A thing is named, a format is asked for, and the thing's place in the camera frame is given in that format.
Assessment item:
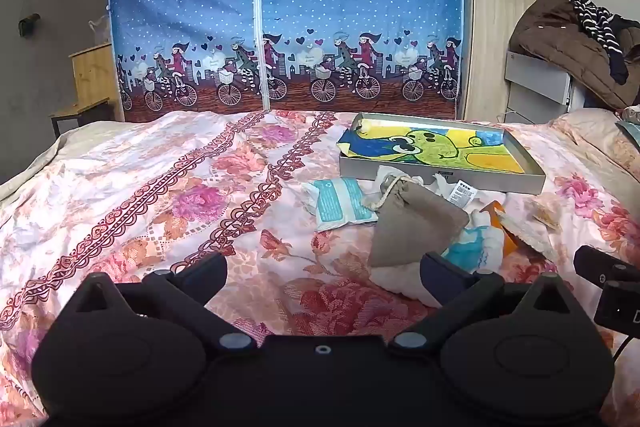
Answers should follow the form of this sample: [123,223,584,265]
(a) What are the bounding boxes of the teal striped cloth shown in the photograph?
[302,177,379,233]

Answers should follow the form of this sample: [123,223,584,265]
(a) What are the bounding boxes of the white plastic bag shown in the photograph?
[89,14,112,45]

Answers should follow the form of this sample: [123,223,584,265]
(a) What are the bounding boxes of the navy white striped shirt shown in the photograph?
[570,0,640,85]

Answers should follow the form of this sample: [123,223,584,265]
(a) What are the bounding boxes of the brown padded jacket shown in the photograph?
[509,0,640,110]

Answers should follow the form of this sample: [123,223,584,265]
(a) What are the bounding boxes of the beige floral quilt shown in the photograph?
[547,108,640,188]

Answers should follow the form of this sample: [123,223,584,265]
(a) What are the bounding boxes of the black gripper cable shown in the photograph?
[612,334,635,364]

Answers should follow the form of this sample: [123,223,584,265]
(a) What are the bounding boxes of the blue and white cloth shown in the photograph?
[442,209,506,270]

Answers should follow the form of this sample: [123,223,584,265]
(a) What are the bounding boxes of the white cloth with label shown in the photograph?
[432,172,483,210]

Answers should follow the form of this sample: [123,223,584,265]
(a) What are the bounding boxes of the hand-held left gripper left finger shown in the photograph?
[52,252,257,355]

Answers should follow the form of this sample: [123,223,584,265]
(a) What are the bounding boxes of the pink floral bed cover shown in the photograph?
[0,109,640,427]

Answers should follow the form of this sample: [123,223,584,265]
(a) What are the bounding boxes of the grey-brown drawstring pouch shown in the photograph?
[367,174,471,268]

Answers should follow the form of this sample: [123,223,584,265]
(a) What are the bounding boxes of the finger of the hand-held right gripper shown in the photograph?
[573,246,640,288]

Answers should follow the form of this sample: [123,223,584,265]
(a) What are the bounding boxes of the wooden wardrobe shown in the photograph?
[462,0,588,124]

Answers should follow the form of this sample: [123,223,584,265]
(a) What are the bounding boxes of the wooden chair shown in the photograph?
[49,42,115,138]

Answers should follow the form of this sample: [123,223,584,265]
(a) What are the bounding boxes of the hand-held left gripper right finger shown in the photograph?
[389,252,588,356]

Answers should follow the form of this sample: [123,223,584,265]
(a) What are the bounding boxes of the grey tray with cartoon lining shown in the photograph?
[339,112,548,195]

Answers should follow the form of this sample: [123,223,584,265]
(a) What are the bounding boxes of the white cotton cloth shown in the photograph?
[362,164,403,208]
[370,257,443,308]

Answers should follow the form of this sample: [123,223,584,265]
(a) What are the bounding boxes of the white storage boxes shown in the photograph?
[504,51,586,125]

